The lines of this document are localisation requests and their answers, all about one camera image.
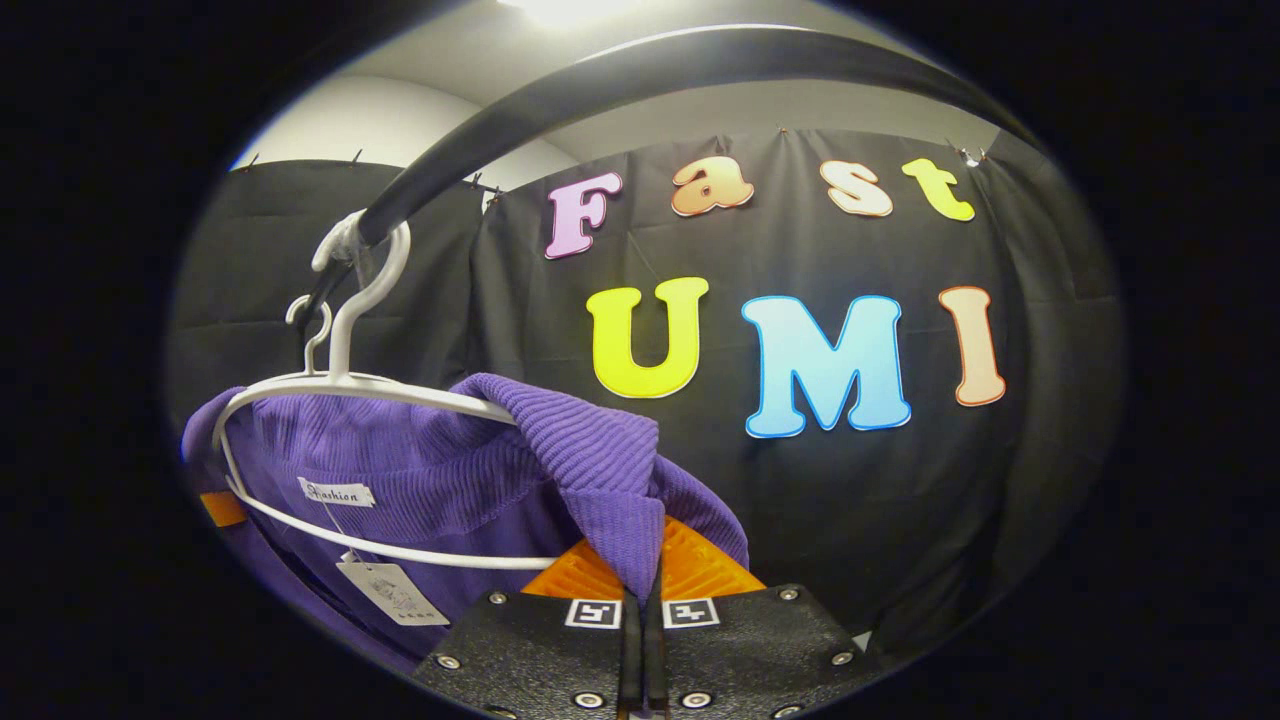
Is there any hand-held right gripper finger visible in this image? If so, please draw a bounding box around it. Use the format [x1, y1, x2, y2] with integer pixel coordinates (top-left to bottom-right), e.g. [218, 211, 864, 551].
[643, 515, 883, 720]
[413, 538, 642, 720]

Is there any white clothes hanger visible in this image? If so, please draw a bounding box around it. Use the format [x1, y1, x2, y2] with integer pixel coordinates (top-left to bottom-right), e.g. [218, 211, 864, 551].
[212, 215, 561, 571]
[285, 293, 334, 379]

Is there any purple ribbed jacket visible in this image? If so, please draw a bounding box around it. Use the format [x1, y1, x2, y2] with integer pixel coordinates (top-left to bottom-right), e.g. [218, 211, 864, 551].
[180, 373, 751, 676]

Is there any black clothes rack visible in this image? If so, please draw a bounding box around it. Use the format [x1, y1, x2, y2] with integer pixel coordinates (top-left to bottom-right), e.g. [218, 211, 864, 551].
[295, 25, 1046, 351]

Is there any black backdrop cloth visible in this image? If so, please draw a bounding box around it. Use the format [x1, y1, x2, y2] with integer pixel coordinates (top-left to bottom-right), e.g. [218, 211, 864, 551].
[165, 125, 1126, 661]

